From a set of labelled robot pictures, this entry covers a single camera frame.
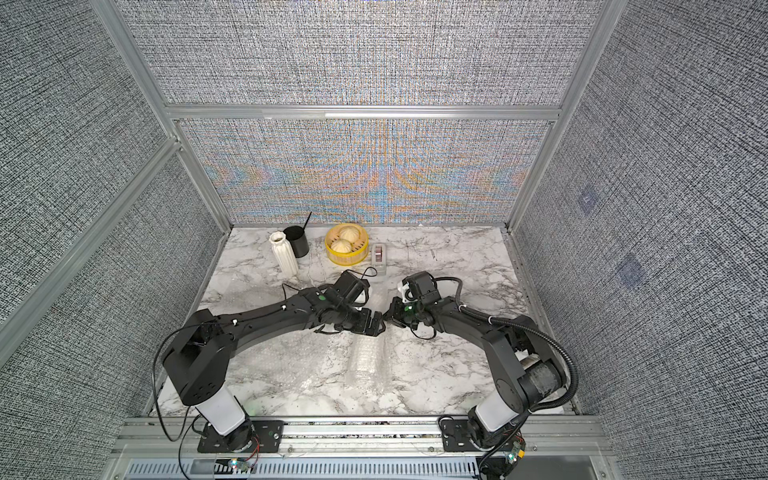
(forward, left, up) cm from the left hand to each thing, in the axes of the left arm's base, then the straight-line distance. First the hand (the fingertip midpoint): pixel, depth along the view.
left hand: (378, 326), depth 84 cm
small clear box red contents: (+28, -1, -5) cm, 29 cm away
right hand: (+5, -1, 0) cm, 5 cm away
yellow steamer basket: (+29, +7, -5) cm, 31 cm away
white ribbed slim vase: (+24, +29, +4) cm, 38 cm away
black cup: (+35, +27, -1) cm, 44 cm away
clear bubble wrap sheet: (-10, -4, -8) cm, 14 cm away
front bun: (+32, +12, -2) cm, 34 cm away
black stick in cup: (+38, +23, +5) cm, 45 cm away
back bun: (+38, +9, -3) cm, 39 cm away
